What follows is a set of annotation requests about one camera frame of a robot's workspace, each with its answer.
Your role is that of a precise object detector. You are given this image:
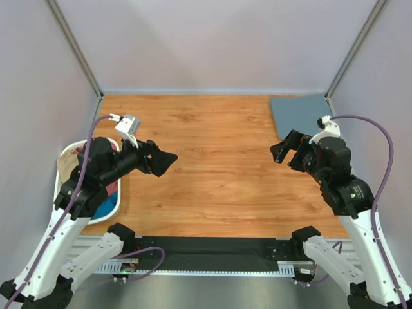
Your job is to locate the beige t shirt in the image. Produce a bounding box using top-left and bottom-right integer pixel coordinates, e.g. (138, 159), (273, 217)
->
(57, 141), (85, 183)

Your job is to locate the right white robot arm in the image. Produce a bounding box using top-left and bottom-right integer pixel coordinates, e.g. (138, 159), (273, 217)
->
(270, 130), (411, 308)

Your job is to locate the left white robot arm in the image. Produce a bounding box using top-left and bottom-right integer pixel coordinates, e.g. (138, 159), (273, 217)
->
(1, 137), (178, 308)

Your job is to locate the folded grey-blue t shirt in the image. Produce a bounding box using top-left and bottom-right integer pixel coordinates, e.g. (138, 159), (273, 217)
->
(270, 93), (332, 140)

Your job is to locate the pink t shirt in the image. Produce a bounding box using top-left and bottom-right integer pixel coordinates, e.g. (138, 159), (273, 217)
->
(73, 144), (118, 196)

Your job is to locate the blue t shirt in basket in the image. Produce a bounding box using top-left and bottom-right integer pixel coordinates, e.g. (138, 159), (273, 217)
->
(92, 191), (118, 220)

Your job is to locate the white laundry basket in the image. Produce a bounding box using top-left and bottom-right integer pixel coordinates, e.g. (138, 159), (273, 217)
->
(59, 140), (122, 225)

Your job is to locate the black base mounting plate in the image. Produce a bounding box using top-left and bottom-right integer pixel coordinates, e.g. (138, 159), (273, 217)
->
(119, 236), (310, 270)

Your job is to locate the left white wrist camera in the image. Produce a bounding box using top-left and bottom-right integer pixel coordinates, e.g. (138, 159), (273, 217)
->
(109, 113), (141, 149)

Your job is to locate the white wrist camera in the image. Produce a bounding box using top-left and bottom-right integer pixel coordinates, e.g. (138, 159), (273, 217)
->
(309, 115), (341, 144)
(109, 113), (141, 149)

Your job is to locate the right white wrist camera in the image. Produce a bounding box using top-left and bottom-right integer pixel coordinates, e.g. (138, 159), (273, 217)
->
(309, 115), (341, 144)

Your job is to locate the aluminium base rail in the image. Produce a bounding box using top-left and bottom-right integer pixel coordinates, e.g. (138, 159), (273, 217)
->
(66, 235), (362, 269)

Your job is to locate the grey slotted cable duct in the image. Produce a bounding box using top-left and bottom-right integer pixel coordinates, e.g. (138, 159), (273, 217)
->
(94, 260), (314, 278)

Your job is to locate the right aluminium frame post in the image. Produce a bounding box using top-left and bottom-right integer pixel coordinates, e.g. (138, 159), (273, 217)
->
(324, 0), (389, 102)

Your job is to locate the aluminium frame post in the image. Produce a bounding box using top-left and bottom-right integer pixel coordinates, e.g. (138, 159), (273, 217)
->
(324, 0), (389, 102)
(44, 0), (104, 98)

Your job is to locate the left aluminium frame post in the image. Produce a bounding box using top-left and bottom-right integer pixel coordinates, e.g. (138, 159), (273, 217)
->
(44, 0), (104, 98)

